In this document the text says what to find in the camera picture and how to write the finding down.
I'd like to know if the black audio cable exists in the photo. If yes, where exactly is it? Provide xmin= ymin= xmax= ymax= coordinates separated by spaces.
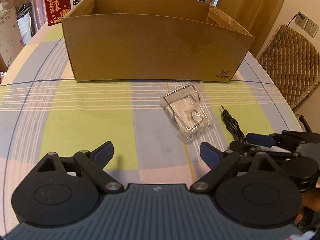
xmin=220 ymin=104 xmax=249 ymax=145

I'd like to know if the wall power socket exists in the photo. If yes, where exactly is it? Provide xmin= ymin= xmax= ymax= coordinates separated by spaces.
xmin=295 ymin=11 xmax=319 ymax=37

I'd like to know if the red greeting card box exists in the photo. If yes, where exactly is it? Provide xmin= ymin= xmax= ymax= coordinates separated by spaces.
xmin=44 ymin=0 xmax=71 ymax=26

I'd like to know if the right hand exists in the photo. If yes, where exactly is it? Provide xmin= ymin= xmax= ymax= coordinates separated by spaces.
xmin=296 ymin=188 xmax=319 ymax=231

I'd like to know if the quilted brown chair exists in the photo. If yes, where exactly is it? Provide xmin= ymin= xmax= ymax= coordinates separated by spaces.
xmin=258 ymin=24 xmax=319 ymax=110

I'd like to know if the brown cardboard box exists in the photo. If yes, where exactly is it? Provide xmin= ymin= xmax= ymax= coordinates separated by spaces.
xmin=62 ymin=0 xmax=253 ymax=82

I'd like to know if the clear packaged wire rack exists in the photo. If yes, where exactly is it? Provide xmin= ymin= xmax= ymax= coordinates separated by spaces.
xmin=161 ymin=81 xmax=213 ymax=144

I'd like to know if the brown paper bag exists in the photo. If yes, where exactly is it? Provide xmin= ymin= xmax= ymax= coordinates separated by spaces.
xmin=0 ymin=7 xmax=24 ymax=72

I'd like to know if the brown curtain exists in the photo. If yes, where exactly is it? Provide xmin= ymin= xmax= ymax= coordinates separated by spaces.
xmin=217 ymin=0 xmax=284 ymax=56

